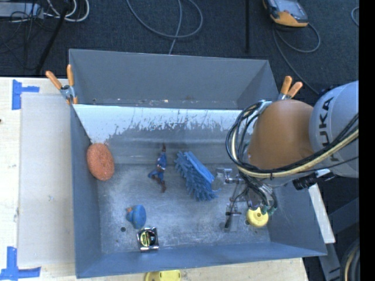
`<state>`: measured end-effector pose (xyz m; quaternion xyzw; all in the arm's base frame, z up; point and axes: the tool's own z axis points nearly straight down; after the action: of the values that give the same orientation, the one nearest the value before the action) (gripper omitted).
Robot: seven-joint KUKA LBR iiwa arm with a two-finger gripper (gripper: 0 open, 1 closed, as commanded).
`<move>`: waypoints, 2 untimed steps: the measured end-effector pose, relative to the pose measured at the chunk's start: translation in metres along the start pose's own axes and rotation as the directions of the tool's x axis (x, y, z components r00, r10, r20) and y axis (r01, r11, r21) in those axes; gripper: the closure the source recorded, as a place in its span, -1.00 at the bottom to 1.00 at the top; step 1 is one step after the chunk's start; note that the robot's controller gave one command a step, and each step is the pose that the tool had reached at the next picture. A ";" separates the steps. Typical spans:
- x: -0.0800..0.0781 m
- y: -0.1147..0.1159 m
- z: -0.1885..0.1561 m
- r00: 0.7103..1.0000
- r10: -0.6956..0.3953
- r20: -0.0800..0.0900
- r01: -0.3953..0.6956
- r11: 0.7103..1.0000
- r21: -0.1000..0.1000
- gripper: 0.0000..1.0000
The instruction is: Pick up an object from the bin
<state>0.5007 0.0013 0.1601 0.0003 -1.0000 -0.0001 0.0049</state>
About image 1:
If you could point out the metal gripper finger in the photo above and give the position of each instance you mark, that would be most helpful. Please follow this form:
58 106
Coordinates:
224 176
233 219

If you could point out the yellow round disc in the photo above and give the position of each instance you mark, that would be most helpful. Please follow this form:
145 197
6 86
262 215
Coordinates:
257 217

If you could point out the blue bristle brush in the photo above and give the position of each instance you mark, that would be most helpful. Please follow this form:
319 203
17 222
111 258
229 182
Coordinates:
194 176

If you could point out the grey metal bin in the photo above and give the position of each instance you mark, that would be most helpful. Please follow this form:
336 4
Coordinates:
181 215

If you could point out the blue and red toy figure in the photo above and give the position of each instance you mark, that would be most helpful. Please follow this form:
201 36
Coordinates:
160 164

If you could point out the silver and yellow tape measure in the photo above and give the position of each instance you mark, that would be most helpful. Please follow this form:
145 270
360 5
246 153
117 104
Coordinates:
148 239

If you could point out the blue toy duck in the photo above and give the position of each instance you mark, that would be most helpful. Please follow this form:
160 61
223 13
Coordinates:
137 216

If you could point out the orange round scrub sponge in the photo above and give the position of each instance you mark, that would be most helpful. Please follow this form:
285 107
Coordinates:
100 162

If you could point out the pale wood flat board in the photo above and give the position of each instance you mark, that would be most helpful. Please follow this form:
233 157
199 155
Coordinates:
44 171

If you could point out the black cylinder on white bracket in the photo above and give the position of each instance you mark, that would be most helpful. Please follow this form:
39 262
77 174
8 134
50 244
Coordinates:
307 181

